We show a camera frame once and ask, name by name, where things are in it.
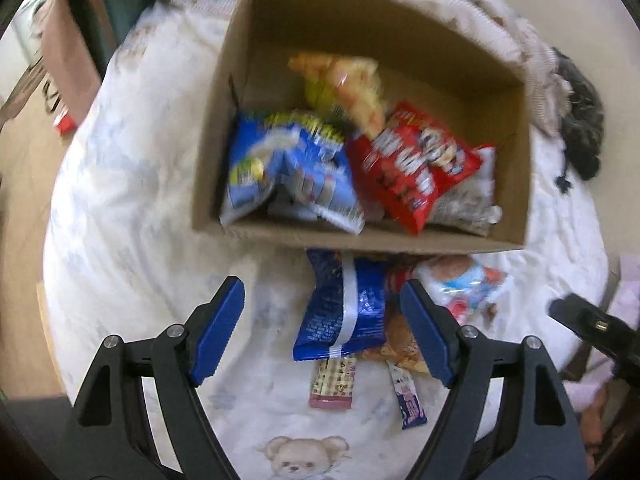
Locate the white washing machine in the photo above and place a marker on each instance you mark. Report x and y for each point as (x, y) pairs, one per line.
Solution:
(32, 10)

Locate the black knitted item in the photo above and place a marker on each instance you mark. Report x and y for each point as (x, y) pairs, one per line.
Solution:
(582, 155)

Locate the checked bear-print duvet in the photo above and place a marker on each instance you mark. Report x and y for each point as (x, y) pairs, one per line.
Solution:
(500, 25)

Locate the brown snack packet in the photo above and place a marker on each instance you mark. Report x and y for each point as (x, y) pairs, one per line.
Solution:
(397, 347)

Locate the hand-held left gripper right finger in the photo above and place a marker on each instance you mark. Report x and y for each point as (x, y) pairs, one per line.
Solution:
(425, 335)

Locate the small blue pink stick packet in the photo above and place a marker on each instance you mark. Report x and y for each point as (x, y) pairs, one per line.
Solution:
(407, 395)

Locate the dark green chair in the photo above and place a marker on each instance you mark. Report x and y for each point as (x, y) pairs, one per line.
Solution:
(115, 10)

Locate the brown paper bag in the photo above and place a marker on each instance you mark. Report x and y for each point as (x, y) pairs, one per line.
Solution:
(65, 50)

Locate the dark blue snack packet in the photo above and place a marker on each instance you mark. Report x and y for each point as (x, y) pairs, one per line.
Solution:
(340, 310)

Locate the white red-edged snack packet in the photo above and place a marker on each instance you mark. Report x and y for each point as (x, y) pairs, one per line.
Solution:
(467, 195)

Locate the small red snack packet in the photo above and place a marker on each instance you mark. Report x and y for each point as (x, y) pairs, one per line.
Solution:
(395, 277)

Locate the plaid stick snack packet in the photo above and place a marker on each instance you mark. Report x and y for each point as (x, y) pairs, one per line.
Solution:
(334, 380)

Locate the camouflage cloth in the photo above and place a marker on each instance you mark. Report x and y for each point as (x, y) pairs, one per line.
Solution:
(577, 85)

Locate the white cartoon snack packet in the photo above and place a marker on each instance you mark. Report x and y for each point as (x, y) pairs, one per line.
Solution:
(460, 285)

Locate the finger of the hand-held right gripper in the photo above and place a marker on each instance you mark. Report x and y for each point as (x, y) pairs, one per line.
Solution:
(585, 317)

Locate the white printed bed sheet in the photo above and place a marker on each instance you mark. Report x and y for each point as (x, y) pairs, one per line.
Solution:
(150, 210)

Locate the brown cardboard box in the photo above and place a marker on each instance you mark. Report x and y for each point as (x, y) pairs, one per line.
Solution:
(450, 85)

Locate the yellow croissant snack packet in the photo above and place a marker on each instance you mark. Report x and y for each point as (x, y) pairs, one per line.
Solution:
(345, 90)

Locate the light blue yellow-edged snack packet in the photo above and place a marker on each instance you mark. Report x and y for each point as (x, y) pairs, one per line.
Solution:
(290, 175)

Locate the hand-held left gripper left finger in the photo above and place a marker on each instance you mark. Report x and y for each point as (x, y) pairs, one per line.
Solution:
(220, 330)

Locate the red item on floor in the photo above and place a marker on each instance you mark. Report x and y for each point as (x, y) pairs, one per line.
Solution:
(65, 122)

